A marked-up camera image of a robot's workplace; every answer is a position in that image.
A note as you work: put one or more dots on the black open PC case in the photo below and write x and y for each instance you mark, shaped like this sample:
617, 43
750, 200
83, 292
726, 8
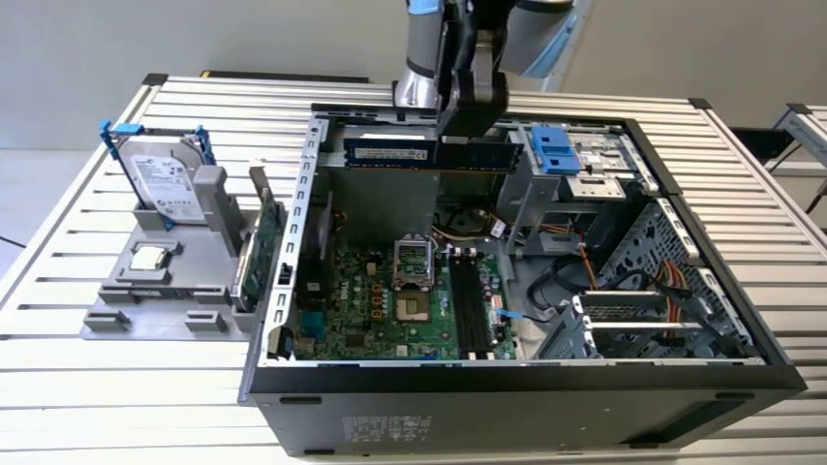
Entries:
453, 416

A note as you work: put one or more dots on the grey power supply unit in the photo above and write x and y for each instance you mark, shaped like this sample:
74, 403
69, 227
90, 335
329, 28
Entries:
382, 203

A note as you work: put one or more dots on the green graphics card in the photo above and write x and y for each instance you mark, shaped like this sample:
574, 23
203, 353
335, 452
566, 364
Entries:
265, 242

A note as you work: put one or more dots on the grey parts rack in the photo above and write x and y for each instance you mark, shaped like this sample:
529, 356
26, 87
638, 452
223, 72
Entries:
194, 261

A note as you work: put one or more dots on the dark RAM stick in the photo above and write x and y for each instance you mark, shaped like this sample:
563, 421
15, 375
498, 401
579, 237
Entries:
387, 154

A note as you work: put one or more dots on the metal optical drive cage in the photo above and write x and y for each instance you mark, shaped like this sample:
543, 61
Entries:
594, 189

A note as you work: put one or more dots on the hard disk in blue carrier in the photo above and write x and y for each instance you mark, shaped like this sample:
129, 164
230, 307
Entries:
165, 184

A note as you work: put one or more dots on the metal disk bay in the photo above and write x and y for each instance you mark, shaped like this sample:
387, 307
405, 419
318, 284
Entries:
621, 302

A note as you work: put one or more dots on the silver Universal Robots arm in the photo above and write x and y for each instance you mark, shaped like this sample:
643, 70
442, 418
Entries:
421, 48

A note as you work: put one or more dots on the metal slat side table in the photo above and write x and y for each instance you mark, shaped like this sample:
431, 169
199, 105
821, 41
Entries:
805, 118

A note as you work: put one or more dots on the blue plastic drive latch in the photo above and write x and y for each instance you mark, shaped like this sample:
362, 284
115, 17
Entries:
553, 150

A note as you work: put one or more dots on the CPU socket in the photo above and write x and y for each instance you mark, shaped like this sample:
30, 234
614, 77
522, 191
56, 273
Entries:
414, 305

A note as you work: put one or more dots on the silver CPU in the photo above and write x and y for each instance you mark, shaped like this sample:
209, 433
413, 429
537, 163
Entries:
149, 257

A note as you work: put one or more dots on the green motherboard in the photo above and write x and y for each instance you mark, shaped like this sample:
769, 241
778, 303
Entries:
362, 310

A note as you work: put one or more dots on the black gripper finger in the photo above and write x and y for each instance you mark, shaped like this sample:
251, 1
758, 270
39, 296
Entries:
462, 116

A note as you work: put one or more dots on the round black cooling fan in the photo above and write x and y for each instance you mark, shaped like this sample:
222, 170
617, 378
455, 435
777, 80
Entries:
462, 223

